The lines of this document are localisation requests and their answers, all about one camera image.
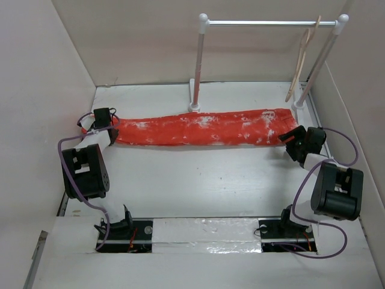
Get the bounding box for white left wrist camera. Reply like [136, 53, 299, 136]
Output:
[78, 115, 95, 134]

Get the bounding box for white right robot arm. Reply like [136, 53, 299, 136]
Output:
[278, 125, 364, 237]

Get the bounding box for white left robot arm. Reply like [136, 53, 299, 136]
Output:
[58, 108, 134, 239]

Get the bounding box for white clothes rack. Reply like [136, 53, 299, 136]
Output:
[188, 13, 350, 112]

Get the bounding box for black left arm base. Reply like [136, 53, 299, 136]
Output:
[94, 219, 153, 253]

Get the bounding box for wooden clothes hanger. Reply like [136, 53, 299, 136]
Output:
[285, 15, 322, 102]

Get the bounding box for red white patterned trousers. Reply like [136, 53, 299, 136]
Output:
[116, 108, 298, 146]

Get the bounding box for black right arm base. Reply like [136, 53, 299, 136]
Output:
[253, 207, 317, 253]

